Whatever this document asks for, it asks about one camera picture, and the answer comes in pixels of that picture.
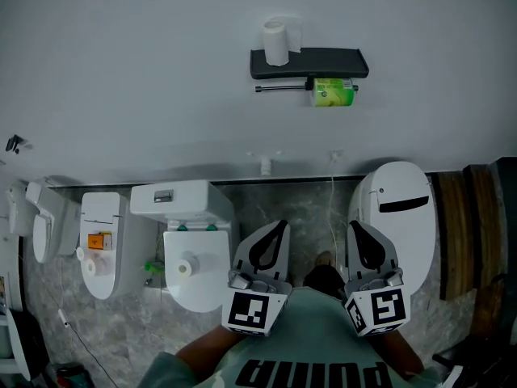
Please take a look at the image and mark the white power cable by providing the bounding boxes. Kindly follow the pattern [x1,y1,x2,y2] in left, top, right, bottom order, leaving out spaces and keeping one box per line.
[329,159,340,270]

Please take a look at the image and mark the white toilet paper roll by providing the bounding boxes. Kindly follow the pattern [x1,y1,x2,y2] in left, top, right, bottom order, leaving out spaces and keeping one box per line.
[82,256,112,277]
[176,251,202,279]

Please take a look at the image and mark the green toilet paper roll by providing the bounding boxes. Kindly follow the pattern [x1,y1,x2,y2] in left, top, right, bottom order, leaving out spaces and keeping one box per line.
[310,77,359,108]

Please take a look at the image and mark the orange box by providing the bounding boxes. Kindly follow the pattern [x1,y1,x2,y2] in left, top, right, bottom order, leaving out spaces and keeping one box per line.
[87,232,114,251]

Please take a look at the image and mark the person's shoe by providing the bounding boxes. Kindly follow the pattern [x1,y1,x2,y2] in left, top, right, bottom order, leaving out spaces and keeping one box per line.
[313,251,337,268]

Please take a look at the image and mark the white tankless toilet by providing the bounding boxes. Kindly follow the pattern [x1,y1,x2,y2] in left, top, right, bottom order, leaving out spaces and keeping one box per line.
[79,192,157,301]

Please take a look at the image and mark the person's light green t-shirt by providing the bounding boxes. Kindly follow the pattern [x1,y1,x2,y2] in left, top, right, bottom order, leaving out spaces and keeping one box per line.
[137,287,443,388]

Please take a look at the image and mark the person's left forearm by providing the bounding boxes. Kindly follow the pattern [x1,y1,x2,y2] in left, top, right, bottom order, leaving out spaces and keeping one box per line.
[175,325,246,379]

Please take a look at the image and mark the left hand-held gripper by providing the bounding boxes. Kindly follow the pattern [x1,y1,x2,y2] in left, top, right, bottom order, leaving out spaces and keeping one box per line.
[221,219,293,338]

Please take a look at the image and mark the white toilet with tank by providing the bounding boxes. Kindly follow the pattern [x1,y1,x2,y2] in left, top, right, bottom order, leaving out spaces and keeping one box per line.
[129,179,239,314]

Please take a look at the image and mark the black wall shelf paper holder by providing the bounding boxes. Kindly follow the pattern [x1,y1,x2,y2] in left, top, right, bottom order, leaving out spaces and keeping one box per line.
[249,46,370,95]

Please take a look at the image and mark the person's black trouser leg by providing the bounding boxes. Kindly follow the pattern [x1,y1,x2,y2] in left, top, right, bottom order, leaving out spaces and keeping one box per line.
[302,264,347,302]

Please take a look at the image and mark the person's right forearm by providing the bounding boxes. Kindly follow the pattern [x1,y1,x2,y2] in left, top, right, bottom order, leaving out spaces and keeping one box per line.
[381,331,425,379]

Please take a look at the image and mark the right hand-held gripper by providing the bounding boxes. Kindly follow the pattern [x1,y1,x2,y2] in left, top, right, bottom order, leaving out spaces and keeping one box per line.
[342,220,408,338]

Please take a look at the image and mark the black wall hook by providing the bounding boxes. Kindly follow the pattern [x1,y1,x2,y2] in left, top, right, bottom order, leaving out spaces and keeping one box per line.
[5,134,34,155]

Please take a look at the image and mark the white toilet with black stripe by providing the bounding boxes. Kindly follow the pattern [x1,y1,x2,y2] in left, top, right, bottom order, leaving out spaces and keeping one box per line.
[346,160,439,298]

